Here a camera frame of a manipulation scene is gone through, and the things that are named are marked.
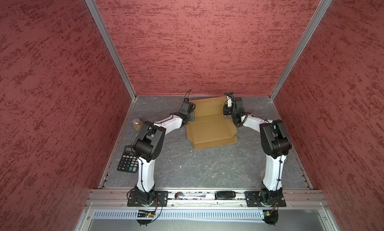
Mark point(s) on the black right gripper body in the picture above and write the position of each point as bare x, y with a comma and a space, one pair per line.
228, 111

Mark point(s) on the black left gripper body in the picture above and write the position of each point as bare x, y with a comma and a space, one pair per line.
191, 116

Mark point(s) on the brown cardboard box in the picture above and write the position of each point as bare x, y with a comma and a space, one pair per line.
210, 127

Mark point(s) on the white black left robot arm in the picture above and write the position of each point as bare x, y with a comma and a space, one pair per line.
148, 144

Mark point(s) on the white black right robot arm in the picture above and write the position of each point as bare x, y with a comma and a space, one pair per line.
275, 144

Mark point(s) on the glass jar with lid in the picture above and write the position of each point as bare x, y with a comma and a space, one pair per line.
137, 124

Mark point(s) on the black calculator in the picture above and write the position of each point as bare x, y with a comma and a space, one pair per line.
128, 162

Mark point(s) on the metal spoon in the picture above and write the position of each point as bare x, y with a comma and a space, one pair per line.
181, 195

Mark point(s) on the black car key fob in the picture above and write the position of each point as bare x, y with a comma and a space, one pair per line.
225, 195

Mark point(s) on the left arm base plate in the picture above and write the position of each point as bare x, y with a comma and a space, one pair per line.
153, 199

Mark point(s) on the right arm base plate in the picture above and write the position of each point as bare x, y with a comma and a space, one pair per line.
265, 199

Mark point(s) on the aluminium front rail frame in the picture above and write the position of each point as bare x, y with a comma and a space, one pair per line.
111, 204

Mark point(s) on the aluminium corner post right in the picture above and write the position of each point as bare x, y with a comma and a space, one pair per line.
306, 36

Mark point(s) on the aluminium corner post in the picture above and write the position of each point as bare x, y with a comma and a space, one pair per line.
306, 36
96, 15

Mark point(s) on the aluminium corner post left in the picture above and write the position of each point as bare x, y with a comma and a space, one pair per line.
96, 15

